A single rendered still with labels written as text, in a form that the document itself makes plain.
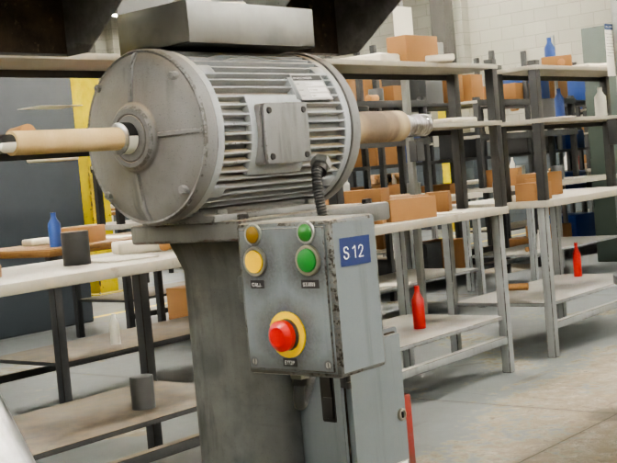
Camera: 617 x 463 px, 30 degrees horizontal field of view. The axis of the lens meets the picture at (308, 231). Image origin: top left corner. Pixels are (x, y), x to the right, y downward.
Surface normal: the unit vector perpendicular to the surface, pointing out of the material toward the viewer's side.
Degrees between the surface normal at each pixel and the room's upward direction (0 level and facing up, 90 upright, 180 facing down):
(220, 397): 90
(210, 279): 90
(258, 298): 90
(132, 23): 90
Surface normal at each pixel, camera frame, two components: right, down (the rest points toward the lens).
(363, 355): 0.76, -0.04
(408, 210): 0.61, -0.01
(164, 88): -0.56, 0.00
